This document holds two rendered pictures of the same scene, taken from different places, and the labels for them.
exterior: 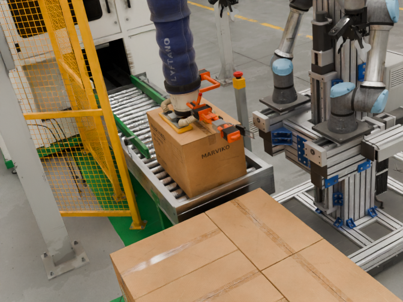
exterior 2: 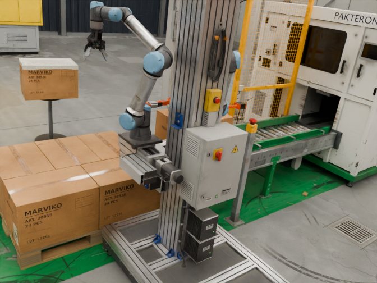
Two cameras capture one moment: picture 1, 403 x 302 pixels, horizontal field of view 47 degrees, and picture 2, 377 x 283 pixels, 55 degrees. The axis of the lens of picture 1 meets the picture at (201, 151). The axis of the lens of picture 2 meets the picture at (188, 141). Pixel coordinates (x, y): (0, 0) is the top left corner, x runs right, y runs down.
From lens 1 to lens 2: 3.52 m
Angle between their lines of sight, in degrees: 65
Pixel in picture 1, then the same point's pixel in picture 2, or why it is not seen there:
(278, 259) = (86, 170)
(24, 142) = (167, 78)
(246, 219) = not seen: hidden behind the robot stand
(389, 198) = (197, 273)
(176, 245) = (113, 145)
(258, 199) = not seen: hidden behind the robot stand
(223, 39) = not seen: outside the picture
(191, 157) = (157, 121)
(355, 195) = (165, 222)
